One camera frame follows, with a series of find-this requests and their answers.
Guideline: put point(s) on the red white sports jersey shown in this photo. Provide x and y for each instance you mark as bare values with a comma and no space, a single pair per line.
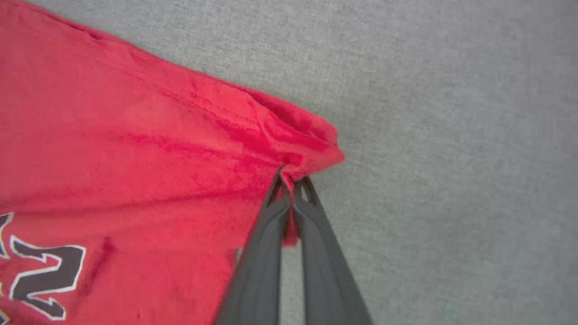
113,158

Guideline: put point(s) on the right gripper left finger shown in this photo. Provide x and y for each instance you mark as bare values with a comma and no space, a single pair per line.
262,262

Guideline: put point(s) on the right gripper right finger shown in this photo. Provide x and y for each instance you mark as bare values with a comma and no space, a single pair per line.
325,271

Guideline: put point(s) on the grey fabric sofa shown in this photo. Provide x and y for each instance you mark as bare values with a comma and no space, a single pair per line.
451,135

